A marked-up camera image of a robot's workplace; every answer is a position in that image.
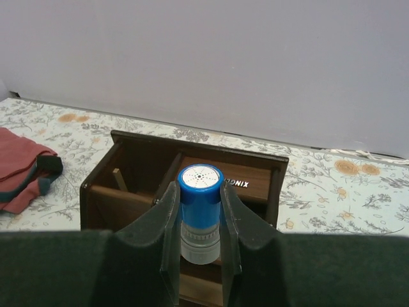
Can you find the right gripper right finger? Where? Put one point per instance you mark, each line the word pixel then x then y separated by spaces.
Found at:
pixel 264 267

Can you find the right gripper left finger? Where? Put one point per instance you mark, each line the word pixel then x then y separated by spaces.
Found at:
pixel 136 266

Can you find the brown wooden desk organizer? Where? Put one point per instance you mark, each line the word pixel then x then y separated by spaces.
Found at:
pixel 135 173

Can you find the blue grey stamp cylinder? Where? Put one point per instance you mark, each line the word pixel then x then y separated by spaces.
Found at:
pixel 200 213

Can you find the floral patterned table mat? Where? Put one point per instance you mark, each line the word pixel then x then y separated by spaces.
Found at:
pixel 324 191

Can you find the red folded cloth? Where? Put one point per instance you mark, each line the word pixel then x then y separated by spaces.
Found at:
pixel 27 171

